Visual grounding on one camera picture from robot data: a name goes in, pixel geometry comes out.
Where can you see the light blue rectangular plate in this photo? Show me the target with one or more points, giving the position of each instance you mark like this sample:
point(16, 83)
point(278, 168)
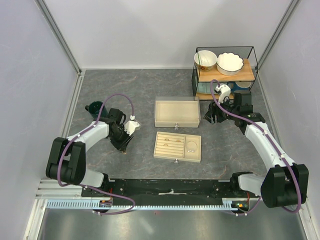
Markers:
point(203, 88)

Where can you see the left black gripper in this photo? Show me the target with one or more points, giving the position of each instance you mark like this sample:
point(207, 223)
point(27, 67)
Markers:
point(122, 145)

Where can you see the beige jewelry tray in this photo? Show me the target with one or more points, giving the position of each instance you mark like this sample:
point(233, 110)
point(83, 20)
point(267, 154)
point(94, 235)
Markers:
point(178, 147)

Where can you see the white bowl with floral pattern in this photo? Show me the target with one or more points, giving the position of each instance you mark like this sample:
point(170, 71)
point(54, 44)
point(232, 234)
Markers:
point(205, 60)

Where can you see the beige jewelry box with lid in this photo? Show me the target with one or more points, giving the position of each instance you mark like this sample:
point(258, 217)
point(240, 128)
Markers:
point(177, 112)

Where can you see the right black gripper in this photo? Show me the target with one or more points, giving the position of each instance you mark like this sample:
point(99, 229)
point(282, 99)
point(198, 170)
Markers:
point(214, 110)

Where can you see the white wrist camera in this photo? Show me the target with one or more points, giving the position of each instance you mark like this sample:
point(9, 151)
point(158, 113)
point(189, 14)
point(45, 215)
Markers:
point(224, 91)
point(131, 126)

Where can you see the blue mug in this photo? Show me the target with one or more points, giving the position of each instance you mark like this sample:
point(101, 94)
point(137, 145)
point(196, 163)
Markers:
point(236, 86)

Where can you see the white scalloped bowl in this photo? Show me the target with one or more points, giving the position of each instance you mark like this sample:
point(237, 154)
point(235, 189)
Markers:
point(229, 64)

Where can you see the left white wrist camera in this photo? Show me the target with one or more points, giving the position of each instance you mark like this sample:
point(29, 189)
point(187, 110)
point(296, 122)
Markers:
point(131, 126)

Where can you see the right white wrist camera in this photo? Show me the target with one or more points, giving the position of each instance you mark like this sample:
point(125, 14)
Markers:
point(224, 91)

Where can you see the light blue cable duct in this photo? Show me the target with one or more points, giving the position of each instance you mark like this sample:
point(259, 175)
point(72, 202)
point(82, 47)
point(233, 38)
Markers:
point(87, 204)

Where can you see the black wire shelf rack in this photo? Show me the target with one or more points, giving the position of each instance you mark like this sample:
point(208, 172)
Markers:
point(248, 73)

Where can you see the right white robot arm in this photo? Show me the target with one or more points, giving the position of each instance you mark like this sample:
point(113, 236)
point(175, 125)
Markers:
point(286, 182)

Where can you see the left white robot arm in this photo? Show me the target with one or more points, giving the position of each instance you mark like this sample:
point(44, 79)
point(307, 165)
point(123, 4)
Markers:
point(67, 158)

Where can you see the dark green mug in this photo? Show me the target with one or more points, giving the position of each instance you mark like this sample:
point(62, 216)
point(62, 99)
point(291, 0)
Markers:
point(94, 109)

